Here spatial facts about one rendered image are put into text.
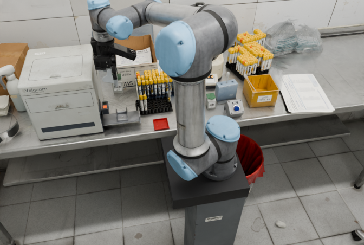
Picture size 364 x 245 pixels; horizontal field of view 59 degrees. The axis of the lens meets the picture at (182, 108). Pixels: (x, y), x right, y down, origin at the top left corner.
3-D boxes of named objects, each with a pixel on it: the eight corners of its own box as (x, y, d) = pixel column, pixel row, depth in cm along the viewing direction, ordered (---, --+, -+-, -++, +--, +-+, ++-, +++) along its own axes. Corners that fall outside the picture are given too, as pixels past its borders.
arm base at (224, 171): (243, 174, 120) (247, 159, 113) (206, 185, 116) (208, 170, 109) (227, 143, 130) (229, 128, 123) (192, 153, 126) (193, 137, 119)
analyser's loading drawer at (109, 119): (95, 128, 143) (93, 120, 139) (95, 118, 147) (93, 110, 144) (141, 122, 146) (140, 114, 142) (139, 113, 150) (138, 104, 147)
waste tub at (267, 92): (249, 108, 157) (252, 92, 150) (241, 91, 166) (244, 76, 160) (275, 105, 158) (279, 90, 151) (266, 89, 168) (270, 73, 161)
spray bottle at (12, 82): (11, 116, 151) (-9, 74, 135) (14, 103, 157) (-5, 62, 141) (29, 114, 152) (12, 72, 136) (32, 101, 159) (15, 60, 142)
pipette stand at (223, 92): (218, 104, 158) (220, 89, 152) (213, 96, 163) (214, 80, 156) (236, 101, 161) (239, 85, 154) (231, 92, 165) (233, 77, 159)
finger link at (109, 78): (104, 88, 130) (100, 67, 125) (118, 86, 131) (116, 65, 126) (103, 91, 127) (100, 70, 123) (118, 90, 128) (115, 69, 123)
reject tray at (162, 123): (154, 130, 145) (154, 129, 144) (153, 120, 150) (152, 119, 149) (169, 128, 146) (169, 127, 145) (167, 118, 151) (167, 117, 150)
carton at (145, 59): (112, 91, 165) (108, 67, 155) (110, 60, 186) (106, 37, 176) (159, 85, 169) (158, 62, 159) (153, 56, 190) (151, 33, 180)
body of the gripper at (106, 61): (96, 60, 128) (90, 33, 120) (117, 59, 129) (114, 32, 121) (96, 72, 123) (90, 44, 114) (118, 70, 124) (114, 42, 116)
